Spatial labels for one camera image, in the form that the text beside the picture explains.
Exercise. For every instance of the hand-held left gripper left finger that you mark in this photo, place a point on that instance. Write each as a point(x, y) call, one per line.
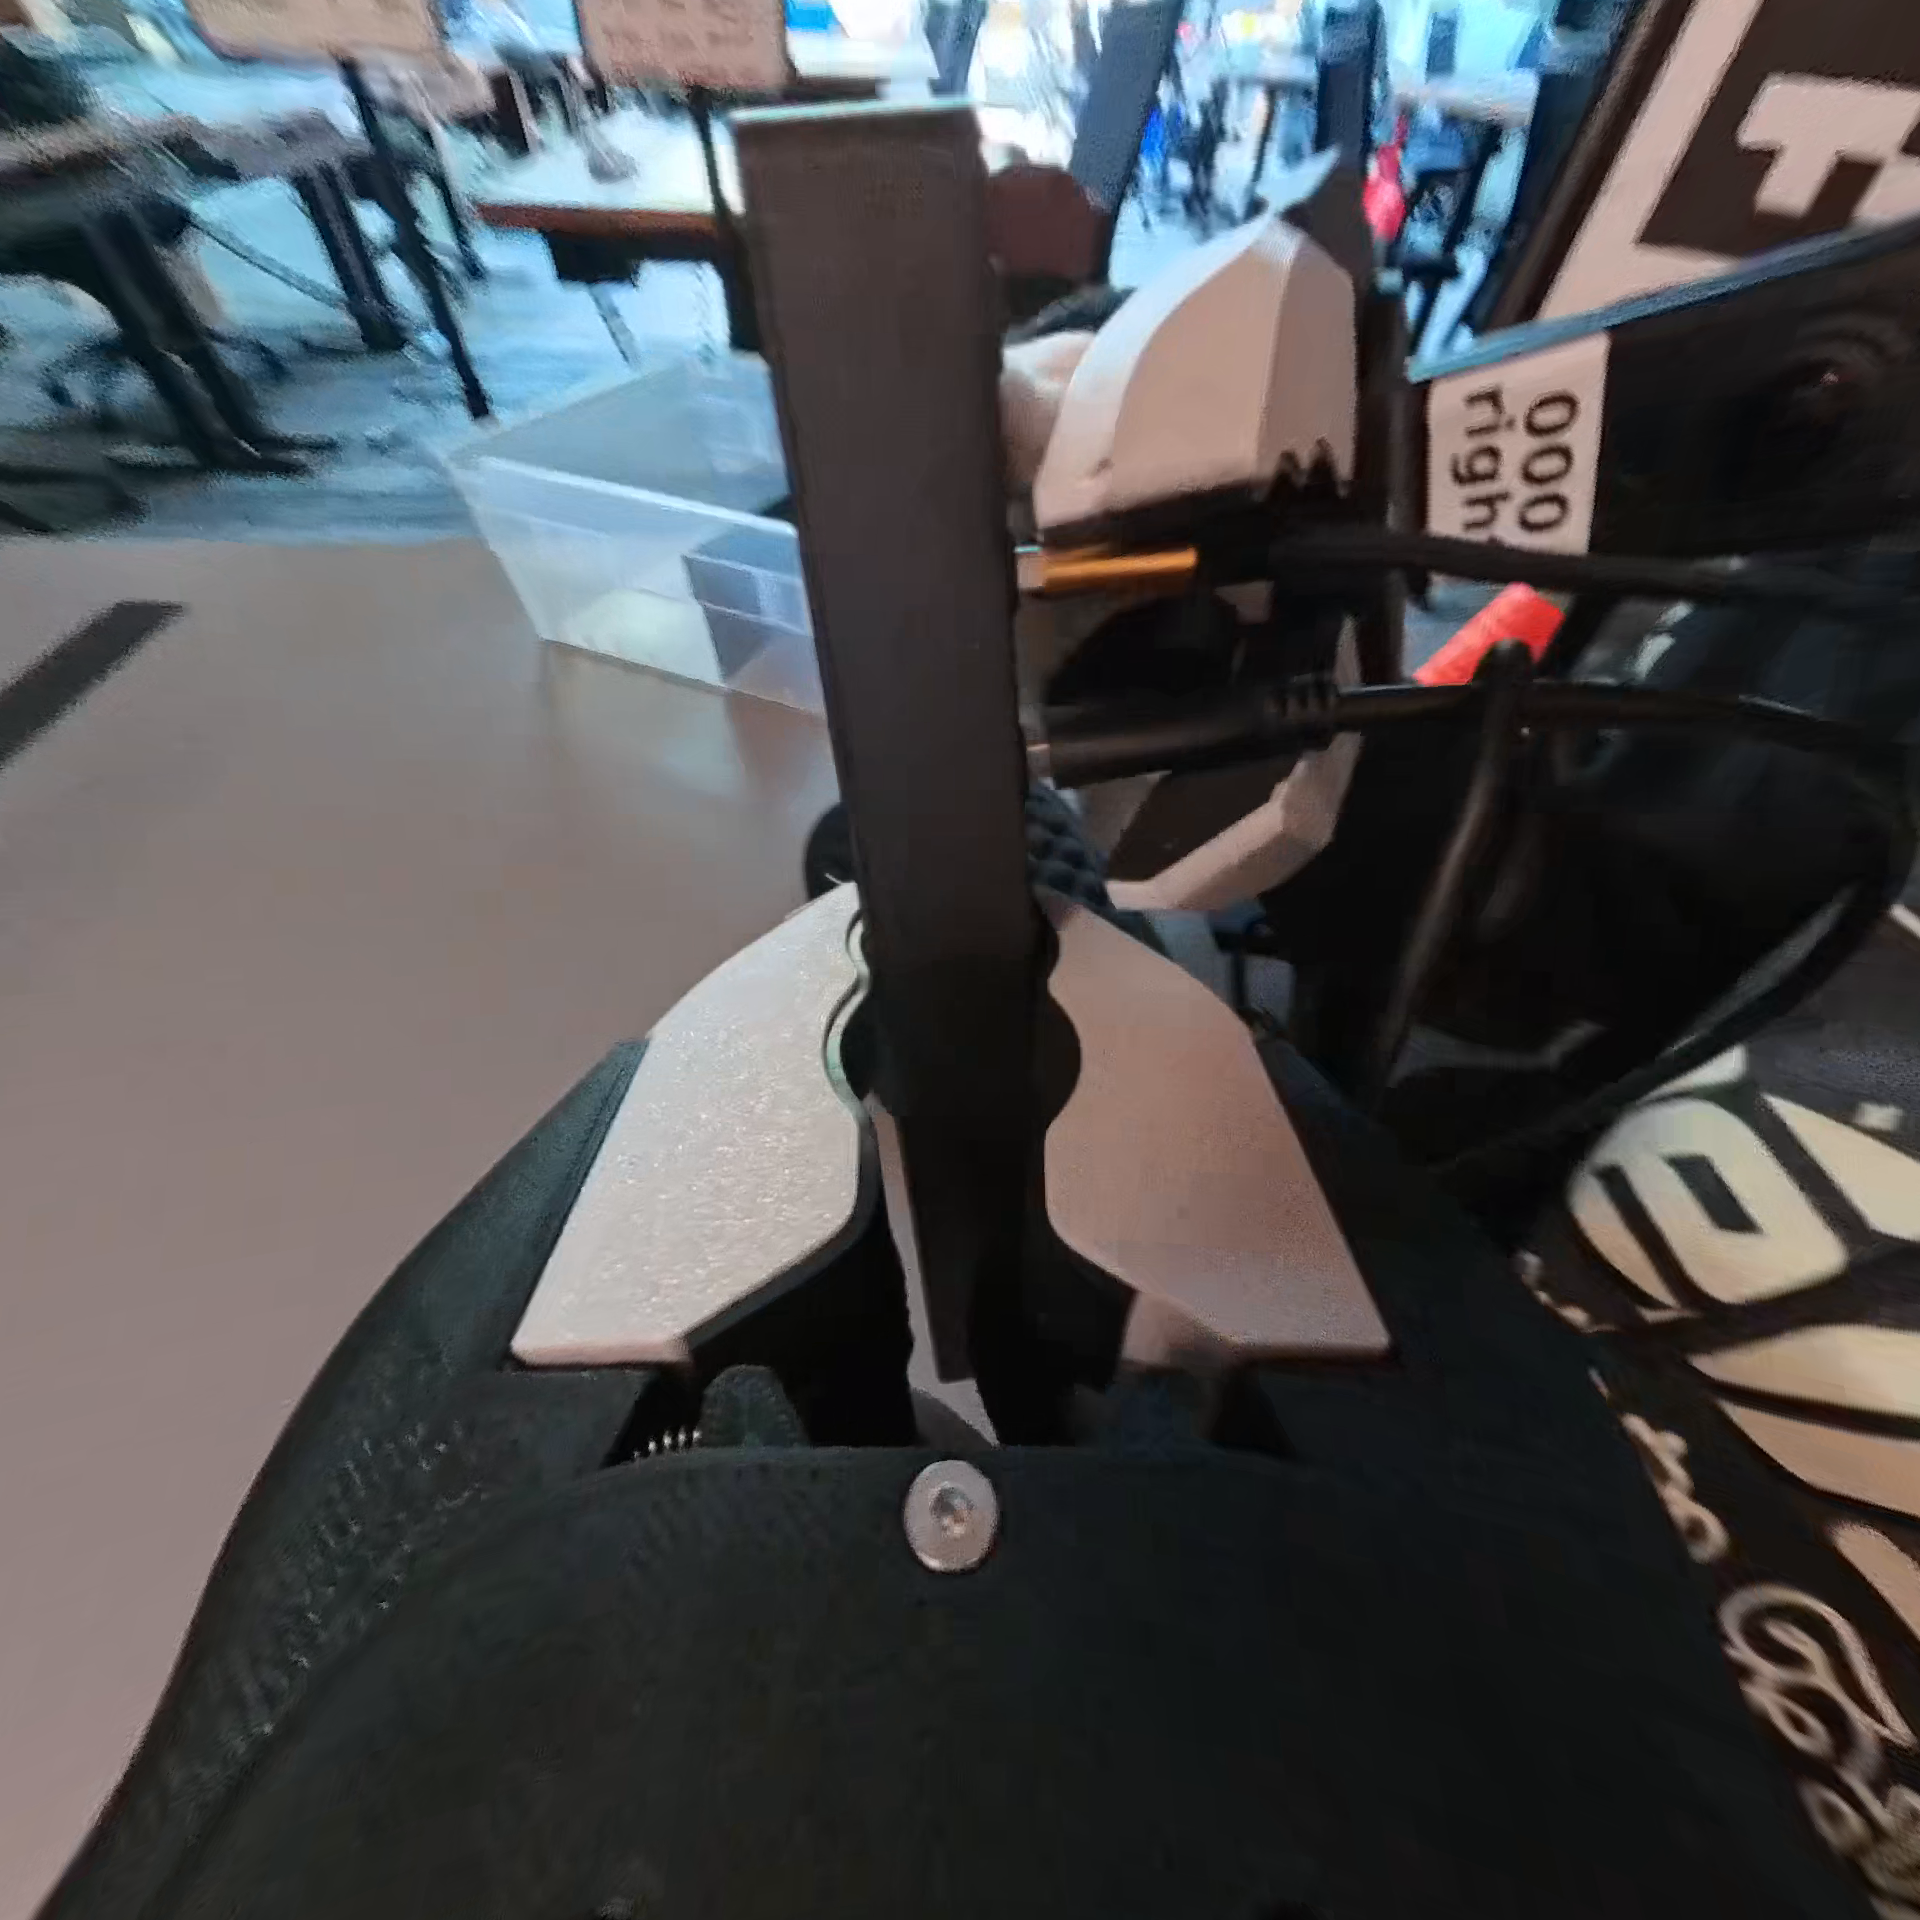
point(704, 1170)

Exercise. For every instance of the person's printed black clothing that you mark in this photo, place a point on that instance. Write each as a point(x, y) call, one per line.
point(1724, 1200)

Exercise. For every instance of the black legged desk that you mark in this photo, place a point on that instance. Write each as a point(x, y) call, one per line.
point(182, 148)

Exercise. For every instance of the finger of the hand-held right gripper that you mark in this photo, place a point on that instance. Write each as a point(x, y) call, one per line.
point(1306, 819)
point(1201, 376)

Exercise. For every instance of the framed tag sign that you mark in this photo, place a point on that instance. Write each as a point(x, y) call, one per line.
point(1664, 211)

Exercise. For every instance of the black usb hub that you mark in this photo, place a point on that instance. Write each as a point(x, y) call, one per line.
point(902, 600)

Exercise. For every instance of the clear plastic bin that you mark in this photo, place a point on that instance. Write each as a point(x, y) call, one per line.
point(629, 556)

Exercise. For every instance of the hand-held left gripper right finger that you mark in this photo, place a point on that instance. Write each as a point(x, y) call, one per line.
point(1201, 1184)

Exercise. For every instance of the blurred sign board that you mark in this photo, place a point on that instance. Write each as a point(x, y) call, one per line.
point(682, 36)
point(317, 27)

